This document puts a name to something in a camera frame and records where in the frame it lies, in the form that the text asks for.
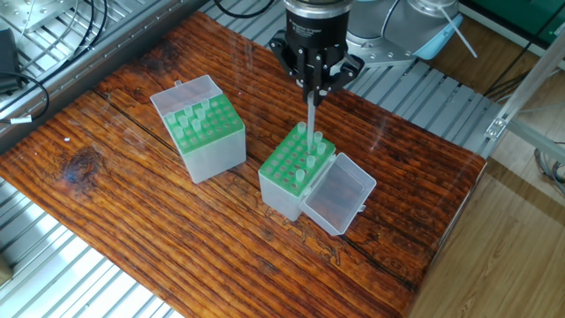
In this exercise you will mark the aluminium frame post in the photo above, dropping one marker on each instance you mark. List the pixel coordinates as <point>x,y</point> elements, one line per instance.
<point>496,125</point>

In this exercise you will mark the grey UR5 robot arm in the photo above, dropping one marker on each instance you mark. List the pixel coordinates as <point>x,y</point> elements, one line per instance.
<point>415,22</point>

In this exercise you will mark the clear green-rack pipette tip box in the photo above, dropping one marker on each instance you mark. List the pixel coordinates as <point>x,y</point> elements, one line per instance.
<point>282,194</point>
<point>212,155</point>

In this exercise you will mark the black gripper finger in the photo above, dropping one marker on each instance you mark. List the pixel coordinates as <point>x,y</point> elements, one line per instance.
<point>287,57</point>
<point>346,71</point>

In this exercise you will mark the black box device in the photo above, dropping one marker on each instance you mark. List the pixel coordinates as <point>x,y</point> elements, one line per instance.
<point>7,57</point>

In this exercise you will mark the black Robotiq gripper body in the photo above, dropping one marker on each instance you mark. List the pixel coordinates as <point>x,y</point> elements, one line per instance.
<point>316,35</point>

